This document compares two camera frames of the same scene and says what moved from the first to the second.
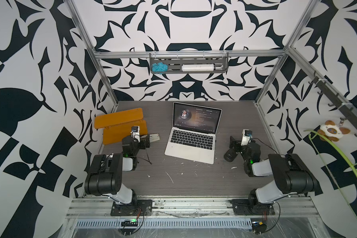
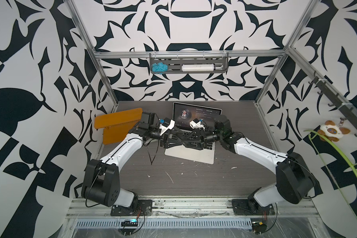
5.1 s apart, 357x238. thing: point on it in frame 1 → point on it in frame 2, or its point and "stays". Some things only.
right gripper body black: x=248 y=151 → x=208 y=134
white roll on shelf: x=198 y=67 stays
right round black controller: x=259 y=228 stays
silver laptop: x=193 y=135 stays
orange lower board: x=115 y=134 stays
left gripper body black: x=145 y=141 → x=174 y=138
